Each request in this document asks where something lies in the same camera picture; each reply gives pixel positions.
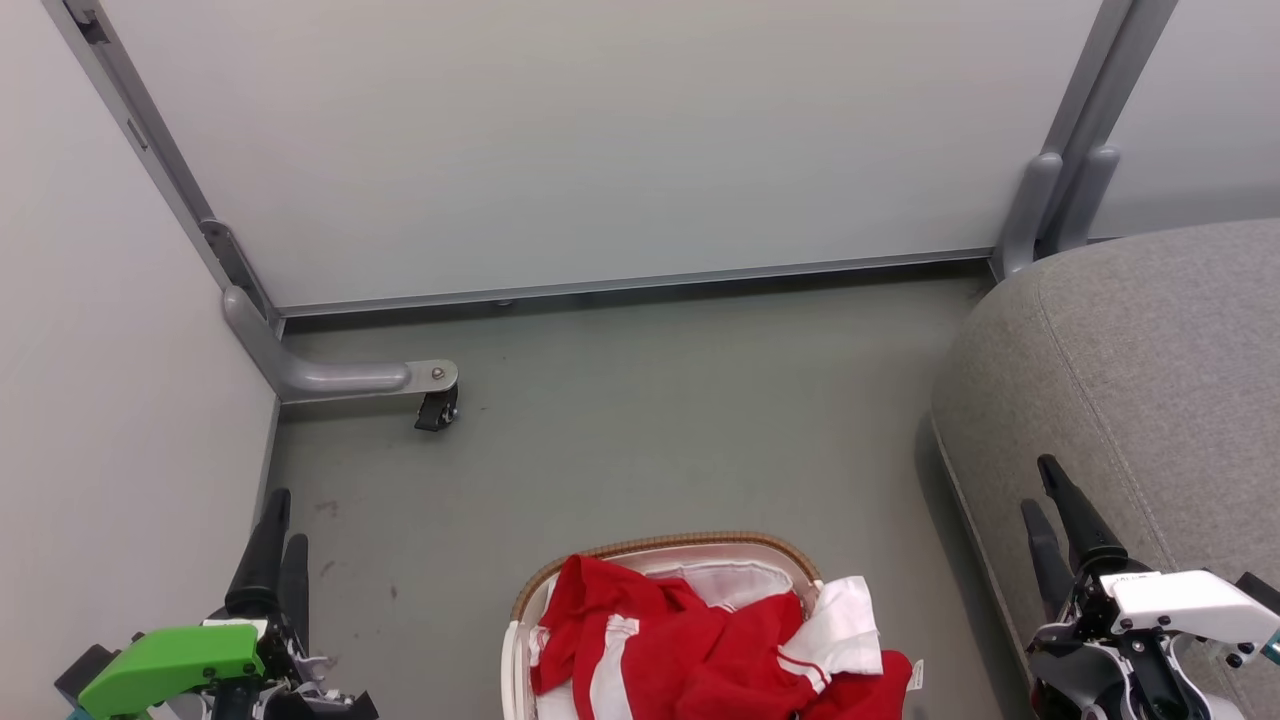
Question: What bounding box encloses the red and white garment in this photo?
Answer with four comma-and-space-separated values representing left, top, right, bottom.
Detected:
528, 553, 926, 720

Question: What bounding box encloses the narrow white partition panel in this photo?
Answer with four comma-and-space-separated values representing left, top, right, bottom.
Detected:
1090, 0, 1280, 241

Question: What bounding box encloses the grey partition post double foot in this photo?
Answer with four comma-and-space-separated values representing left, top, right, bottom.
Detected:
990, 0, 1181, 281

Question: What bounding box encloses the white laundry basket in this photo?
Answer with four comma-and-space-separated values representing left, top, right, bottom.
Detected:
500, 530, 826, 720

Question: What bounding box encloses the grey fabric sofa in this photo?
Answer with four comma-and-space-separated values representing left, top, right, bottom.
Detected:
930, 218, 1280, 720

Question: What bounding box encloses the white side partition panel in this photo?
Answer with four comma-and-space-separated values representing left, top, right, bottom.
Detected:
0, 0, 281, 720

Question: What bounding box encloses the wide white partition panel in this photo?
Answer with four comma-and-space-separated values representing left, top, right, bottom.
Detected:
95, 0, 1106, 313

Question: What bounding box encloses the black caster wheel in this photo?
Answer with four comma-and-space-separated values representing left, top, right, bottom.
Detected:
415, 390, 461, 433

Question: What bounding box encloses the white basket liner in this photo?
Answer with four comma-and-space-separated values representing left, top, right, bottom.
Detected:
640, 560, 811, 613

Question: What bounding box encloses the grey partition post with caster foot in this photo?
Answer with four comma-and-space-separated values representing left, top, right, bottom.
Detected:
40, 0, 461, 406

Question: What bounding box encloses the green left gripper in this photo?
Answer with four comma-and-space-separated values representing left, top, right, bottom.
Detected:
75, 488, 379, 720

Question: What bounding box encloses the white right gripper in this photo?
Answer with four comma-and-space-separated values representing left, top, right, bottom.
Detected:
1020, 455, 1280, 720

